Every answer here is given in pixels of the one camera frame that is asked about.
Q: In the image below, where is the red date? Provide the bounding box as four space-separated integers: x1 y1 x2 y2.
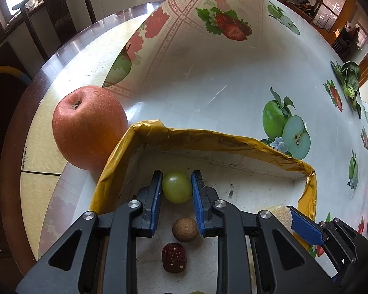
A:
161 243 187 274

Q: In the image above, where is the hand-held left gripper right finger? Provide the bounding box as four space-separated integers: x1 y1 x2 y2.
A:
191 170 335 294

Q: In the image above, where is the wooden cabinet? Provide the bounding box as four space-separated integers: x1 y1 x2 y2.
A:
268 0 356 33

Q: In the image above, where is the banana piece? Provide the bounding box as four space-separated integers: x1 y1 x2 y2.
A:
268 206 294 232

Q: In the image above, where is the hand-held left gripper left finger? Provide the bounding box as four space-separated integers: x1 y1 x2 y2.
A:
15 170 164 294

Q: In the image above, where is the dark wooden chair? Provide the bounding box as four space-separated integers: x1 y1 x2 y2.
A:
11 0 97 65

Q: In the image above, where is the brown longan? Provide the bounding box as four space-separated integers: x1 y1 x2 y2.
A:
172 217 200 242

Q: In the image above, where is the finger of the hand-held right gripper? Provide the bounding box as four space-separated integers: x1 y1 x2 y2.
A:
287 206 356 265

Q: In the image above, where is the green bok choy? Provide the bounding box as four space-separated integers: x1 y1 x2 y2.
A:
331 61 363 120

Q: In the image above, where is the white foam tray yellow tape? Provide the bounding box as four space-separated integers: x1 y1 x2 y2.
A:
89 119 318 294

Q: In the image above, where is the red apple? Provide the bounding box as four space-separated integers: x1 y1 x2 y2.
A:
52 86 129 171

